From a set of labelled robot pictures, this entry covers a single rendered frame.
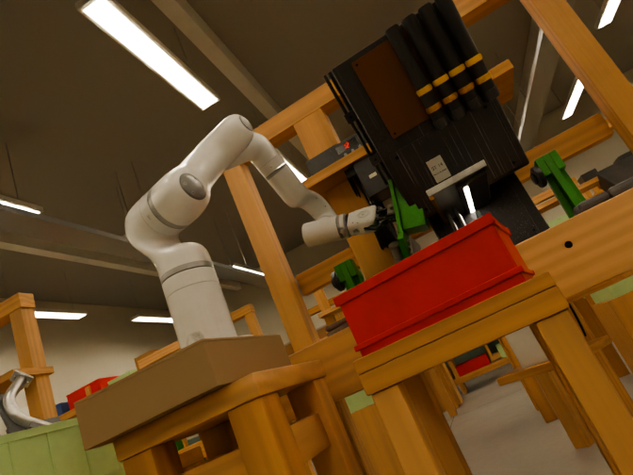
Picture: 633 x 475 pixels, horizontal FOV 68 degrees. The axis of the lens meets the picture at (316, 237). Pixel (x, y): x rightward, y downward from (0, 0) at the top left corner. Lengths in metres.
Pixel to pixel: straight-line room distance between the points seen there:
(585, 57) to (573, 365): 1.38
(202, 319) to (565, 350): 0.66
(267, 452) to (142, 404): 0.24
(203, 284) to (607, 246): 0.86
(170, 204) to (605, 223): 0.94
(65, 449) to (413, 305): 0.87
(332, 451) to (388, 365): 0.31
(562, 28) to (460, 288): 1.40
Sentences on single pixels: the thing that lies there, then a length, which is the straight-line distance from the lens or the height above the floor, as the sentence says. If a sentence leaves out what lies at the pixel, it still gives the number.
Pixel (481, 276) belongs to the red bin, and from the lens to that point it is 0.80.
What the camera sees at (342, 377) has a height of 0.80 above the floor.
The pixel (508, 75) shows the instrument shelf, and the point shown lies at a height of 1.50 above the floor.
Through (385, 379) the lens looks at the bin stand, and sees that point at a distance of 0.81.
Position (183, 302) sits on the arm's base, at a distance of 1.03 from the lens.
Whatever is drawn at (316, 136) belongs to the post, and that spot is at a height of 1.74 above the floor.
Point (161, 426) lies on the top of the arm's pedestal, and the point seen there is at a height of 0.83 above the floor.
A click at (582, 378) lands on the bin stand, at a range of 0.80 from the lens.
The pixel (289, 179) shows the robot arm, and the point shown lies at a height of 1.44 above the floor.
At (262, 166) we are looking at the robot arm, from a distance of 1.57.
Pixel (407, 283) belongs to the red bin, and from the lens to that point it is 0.83.
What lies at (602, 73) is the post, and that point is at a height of 1.36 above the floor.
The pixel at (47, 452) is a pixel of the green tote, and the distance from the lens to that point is 1.29.
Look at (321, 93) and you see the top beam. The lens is 2.10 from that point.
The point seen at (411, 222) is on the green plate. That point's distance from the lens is 1.43.
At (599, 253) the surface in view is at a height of 0.81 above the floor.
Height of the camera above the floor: 0.76
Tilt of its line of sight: 18 degrees up
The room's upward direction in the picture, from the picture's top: 24 degrees counter-clockwise
